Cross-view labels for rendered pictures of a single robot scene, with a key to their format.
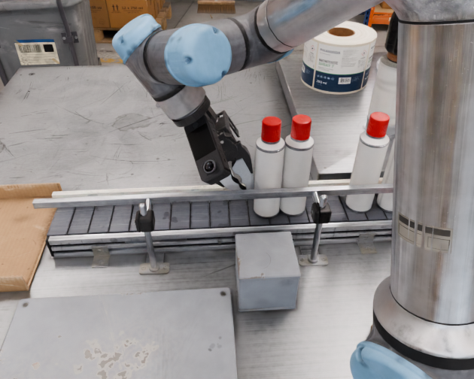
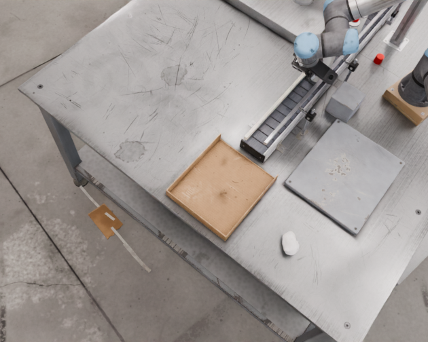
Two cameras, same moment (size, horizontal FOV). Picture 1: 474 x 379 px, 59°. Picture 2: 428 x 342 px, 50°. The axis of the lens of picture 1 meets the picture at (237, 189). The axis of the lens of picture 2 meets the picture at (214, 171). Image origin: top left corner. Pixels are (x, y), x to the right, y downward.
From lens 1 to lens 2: 1.41 m
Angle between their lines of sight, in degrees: 40
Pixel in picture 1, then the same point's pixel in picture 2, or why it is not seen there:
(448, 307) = not seen: outside the picture
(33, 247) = (250, 166)
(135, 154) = (210, 92)
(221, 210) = (302, 91)
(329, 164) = not seen: hidden behind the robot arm
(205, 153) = (325, 72)
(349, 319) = (374, 98)
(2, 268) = (254, 182)
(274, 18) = (364, 11)
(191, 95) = not seen: hidden behind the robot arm
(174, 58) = (350, 49)
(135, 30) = (317, 43)
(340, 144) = (298, 20)
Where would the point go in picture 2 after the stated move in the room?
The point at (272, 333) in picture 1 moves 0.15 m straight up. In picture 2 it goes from (361, 121) to (377, 99)
